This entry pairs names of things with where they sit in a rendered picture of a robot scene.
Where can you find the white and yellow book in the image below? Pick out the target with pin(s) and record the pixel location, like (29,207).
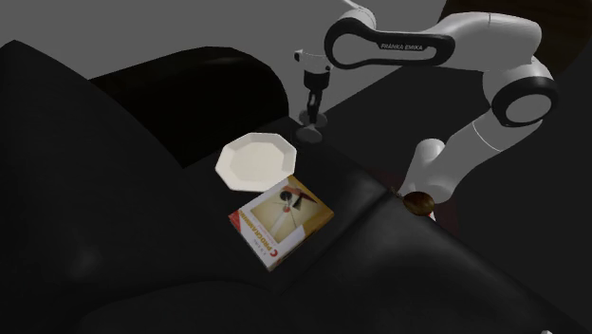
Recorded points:
(282,222)

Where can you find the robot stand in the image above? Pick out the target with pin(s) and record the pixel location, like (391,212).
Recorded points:
(446,219)

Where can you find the brown oval object with stem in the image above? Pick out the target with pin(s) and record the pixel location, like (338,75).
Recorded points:
(418,203)

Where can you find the white octagonal plate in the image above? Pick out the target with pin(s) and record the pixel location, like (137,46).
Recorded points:
(256,162)

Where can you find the black sofa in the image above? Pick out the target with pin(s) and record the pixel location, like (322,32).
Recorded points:
(138,222)

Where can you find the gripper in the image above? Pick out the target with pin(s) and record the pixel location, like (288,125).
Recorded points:
(317,79)

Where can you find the grey round object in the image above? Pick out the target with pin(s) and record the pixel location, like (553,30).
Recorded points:
(309,135)

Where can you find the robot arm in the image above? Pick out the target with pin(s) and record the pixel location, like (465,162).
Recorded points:
(481,41)

